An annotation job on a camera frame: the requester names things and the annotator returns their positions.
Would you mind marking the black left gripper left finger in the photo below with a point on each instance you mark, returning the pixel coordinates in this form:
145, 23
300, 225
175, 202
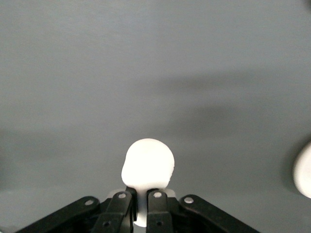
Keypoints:
114, 213

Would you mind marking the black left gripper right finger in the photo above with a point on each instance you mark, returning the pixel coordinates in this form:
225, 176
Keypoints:
158, 213

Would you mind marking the white steamed bun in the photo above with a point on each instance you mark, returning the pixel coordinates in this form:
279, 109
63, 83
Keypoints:
148, 165

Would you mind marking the round beige plate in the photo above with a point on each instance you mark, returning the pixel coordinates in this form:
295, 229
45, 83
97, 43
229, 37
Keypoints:
303, 170

